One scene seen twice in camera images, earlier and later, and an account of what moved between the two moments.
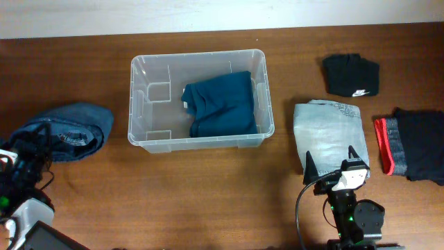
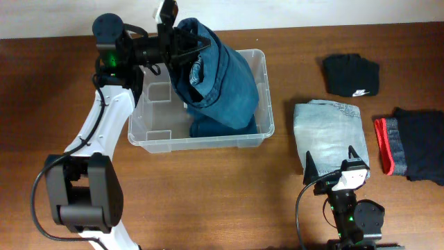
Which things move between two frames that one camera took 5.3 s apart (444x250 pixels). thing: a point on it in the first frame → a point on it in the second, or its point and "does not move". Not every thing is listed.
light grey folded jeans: x=327 y=129 does not move
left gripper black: x=29 y=143 → x=175 y=46
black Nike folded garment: x=350 y=76 does not move
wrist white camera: x=350 y=180 does not move
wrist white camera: x=14 y=155 → x=166 y=12
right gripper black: x=311 y=174 does not move
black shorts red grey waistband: x=412 y=144 does not move
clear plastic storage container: x=157 y=119 does not move
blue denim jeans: x=77 y=130 → x=218 y=85
